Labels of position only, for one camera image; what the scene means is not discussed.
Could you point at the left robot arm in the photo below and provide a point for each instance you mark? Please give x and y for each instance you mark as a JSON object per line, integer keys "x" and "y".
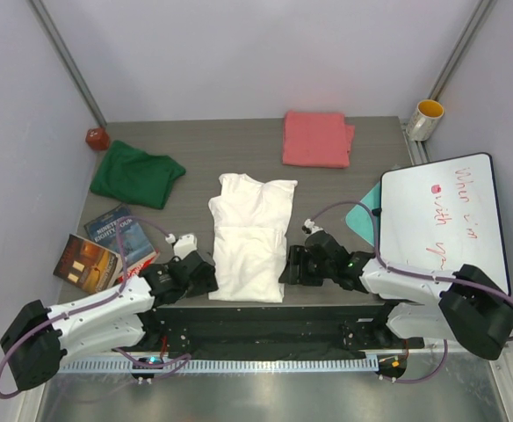
{"x": 40, "y": 340}

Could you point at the red white book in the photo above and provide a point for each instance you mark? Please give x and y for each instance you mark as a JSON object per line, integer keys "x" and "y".
{"x": 134, "y": 268}

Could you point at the white t shirt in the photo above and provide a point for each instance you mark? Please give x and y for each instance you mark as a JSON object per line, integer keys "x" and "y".
{"x": 250, "y": 221}

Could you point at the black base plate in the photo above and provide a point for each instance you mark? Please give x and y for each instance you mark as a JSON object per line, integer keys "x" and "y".
{"x": 272, "y": 333}

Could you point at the brown orange book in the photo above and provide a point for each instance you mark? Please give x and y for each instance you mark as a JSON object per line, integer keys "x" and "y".
{"x": 87, "y": 265}

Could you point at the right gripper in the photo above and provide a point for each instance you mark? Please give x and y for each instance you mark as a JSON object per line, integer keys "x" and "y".
{"x": 298, "y": 255}

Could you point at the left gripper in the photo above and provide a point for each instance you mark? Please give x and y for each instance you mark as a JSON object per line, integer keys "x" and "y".
{"x": 207, "y": 284}

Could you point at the teal board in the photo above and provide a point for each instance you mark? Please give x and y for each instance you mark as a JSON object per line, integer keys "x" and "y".
{"x": 358, "y": 220}

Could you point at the white whiteboard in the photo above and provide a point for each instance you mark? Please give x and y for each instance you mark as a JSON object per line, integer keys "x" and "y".
{"x": 442, "y": 215}

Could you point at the aluminium rail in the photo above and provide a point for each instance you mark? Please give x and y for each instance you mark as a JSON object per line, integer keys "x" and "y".
{"x": 72, "y": 332}

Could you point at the green t shirt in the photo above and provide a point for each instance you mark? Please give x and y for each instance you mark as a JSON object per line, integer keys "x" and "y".
{"x": 135, "y": 177}

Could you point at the folded pink t shirt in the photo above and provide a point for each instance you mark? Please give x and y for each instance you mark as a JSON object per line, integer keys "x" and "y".
{"x": 319, "y": 140}

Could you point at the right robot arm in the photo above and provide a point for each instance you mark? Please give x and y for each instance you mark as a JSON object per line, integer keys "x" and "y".
{"x": 465, "y": 306}

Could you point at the red cube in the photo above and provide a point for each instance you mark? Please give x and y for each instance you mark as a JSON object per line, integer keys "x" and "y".
{"x": 98, "y": 139}

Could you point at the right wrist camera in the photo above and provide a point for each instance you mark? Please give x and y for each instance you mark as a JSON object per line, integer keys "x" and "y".
{"x": 315, "y": 230}

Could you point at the yellow white mug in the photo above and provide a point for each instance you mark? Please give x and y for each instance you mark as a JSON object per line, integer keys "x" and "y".
{"x": 424, "y": 120}

